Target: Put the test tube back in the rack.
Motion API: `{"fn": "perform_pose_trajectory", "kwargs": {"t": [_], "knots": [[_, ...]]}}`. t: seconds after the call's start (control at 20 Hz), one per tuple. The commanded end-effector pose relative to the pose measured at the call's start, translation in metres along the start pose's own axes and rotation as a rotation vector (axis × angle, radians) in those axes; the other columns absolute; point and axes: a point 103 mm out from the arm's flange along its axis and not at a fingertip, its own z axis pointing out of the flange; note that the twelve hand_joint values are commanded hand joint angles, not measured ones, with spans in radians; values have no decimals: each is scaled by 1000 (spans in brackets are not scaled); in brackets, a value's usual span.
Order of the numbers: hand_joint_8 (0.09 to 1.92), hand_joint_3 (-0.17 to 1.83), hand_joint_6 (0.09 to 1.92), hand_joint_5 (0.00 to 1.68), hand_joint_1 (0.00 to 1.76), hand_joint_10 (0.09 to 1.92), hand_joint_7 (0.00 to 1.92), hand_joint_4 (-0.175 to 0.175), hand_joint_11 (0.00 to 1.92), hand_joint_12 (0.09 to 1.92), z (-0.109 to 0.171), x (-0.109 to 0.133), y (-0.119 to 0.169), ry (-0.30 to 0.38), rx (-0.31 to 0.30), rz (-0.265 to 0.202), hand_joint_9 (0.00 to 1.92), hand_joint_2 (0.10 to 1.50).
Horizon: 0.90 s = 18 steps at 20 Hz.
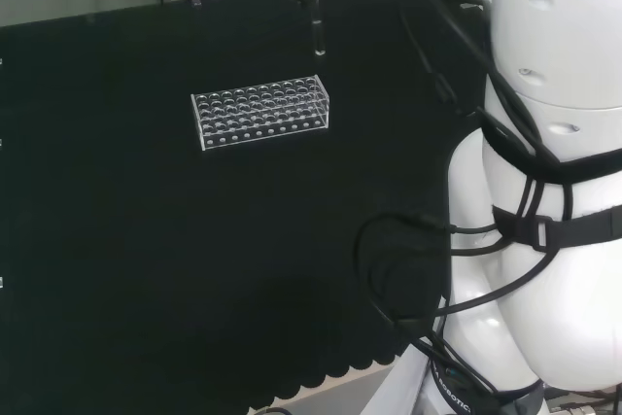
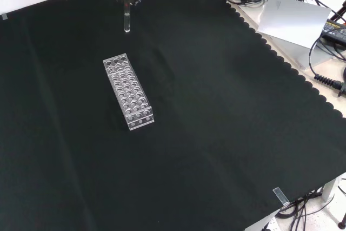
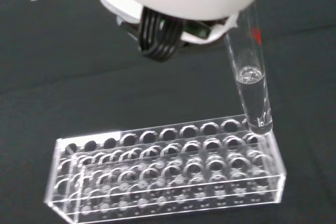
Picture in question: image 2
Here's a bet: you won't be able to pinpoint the black ribbed cable connector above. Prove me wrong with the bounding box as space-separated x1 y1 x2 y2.
313 74 346 97

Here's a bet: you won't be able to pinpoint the clear tape strip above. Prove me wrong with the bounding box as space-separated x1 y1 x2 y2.
272 186 290 206

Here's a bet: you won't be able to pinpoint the clear glass test tube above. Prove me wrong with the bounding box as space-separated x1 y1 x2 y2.
123 0 131 34

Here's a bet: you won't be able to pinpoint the black floor cables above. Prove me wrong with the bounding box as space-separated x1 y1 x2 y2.
266 177 346 231

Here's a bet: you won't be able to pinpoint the grey table leg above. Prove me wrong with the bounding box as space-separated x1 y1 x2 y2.
322 177 338 202

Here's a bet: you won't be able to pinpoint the clear plastic test tube rack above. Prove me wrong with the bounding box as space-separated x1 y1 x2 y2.
102 52 156 132

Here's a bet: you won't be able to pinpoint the dark tripod leg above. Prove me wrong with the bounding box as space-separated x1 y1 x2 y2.
327 0 346 26

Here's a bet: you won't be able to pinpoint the black power adapter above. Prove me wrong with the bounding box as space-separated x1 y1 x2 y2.
320 19 346 45

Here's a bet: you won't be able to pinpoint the thin black cable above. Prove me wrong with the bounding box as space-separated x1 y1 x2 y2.
308 35 346 80

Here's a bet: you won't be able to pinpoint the pale grey board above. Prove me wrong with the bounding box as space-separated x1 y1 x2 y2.
256 0 332 50

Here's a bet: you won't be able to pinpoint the black bench cloth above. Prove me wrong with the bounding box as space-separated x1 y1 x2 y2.
0 0 346 231

